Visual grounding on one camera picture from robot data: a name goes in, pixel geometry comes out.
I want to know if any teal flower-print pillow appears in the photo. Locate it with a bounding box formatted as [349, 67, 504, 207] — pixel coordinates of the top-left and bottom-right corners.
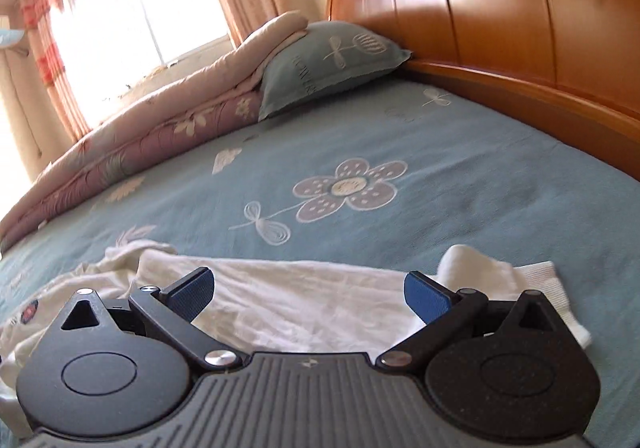
[257, 20, 413, 121]

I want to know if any bright window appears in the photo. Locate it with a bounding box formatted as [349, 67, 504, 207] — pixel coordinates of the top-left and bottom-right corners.
[50, 0, 236, 126]

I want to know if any wooden bed headboard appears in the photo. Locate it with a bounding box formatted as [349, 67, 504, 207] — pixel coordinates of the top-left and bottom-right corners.
[326, 0, 640, 179]

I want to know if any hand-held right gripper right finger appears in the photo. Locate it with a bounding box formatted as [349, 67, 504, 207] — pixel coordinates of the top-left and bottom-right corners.
[375, 271, 563, 374]

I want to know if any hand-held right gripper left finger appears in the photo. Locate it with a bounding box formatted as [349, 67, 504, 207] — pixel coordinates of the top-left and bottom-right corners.
[57, 267, 251, 371]

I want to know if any folded pink floral quilt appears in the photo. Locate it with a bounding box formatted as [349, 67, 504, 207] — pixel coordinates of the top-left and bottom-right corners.
[0, 11, 313, 254]

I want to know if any white long-sleeve printed shirt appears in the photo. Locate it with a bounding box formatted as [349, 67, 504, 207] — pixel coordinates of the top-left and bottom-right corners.
[0, 239, 594, 431]

